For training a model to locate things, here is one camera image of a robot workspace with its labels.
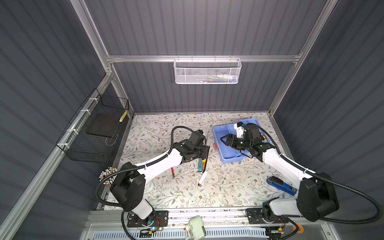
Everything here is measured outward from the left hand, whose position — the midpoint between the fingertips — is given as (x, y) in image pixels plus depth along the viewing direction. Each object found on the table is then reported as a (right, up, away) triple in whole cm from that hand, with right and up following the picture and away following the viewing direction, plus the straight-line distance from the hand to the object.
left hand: (208, 151), depth 84 cm
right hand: (+10, +6, +1) cm, 12 cm away
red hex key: (-21, -13, +5) cm, 25 cm away
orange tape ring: (+43, -33, -14) cm, 56 cm away
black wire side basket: (-59, +9, -12) cm, 61 cm away
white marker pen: (-3, -17, +3) cm, 17 cm away
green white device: (-7, -32, -17) cm, 37 cm away
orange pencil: (-2, -9, +8) cm, 12 cm away
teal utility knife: (-4, -10, +8) cm, 13 cm away
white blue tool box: (+14, -4, +13) cm, 19 cm away
